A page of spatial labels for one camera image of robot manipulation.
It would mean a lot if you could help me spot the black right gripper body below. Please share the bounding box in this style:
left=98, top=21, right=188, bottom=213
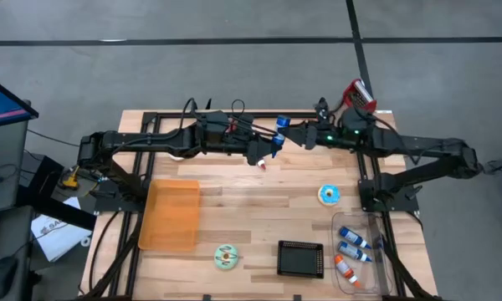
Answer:
left=305, top=124, right=342, bottom=151

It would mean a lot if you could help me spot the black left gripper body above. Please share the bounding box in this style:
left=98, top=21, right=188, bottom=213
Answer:
left=233, top=125, right=277, bottom=166

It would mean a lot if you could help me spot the blue food colouring bottle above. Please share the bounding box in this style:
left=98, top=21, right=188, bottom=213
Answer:
left=336, top=241, right=373, bottom=263
left=338, top=226, right=372, bottom=251
left=272, top=115, right=293, bottom=159

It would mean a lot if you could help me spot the blue frosted donut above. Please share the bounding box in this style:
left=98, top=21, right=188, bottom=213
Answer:
left=317, top=184, right=342, bottom=207

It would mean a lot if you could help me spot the green donut with dark drizzle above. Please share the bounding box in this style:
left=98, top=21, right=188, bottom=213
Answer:
left=213, top=243, right=239, bottom=271

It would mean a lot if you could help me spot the orange food colouring bottle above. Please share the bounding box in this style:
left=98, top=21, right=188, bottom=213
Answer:
left=333, top=253, right=362, bottom=289

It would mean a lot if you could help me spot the red metal box grater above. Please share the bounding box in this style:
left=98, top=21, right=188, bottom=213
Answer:
left=342, top=78, right=378, bottom=114

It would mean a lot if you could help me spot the clear plastic container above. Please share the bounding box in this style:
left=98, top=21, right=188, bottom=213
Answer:
left=330, top=211, right=392, bottom=297

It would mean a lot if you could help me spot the orange translucent plastic tray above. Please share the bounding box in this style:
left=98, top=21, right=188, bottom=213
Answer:
left=136, top=178, right=202, bottom=253

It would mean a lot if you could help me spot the black perforated square tray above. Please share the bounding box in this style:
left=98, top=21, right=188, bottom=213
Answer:
left=276, top=239, right=325, bottom=280

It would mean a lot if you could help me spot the yellow black plug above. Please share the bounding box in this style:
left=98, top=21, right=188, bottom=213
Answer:
left=61, top=165, right=81, bottom=191

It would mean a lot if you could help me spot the black stand beam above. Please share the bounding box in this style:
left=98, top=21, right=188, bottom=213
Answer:
left=16, top=154, right=98, bottom=232

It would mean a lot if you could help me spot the white paper bag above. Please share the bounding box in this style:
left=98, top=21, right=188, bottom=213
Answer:
left=30, top=196, right=94, bottom=263

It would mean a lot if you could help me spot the monitor with blue screen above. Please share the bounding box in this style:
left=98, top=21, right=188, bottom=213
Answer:
left=0, top=73, right=39, bottom=215

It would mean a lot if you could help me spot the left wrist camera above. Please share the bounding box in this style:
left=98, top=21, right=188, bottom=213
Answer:
left=233, top=112, right=256, bottom=131

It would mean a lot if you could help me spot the black aluminium table frame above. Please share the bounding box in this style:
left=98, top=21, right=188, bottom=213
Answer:
left=81, top=109, right=443, bottom=301

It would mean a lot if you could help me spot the black cable bundle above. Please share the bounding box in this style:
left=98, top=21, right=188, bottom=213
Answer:
left=87, top=208, right=144, bottom=299
left=382, top=233, right=443, bottom=300

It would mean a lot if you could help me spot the thin black floor cable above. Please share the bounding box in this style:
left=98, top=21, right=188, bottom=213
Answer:
left=27, top=128, right=81, bottom=148

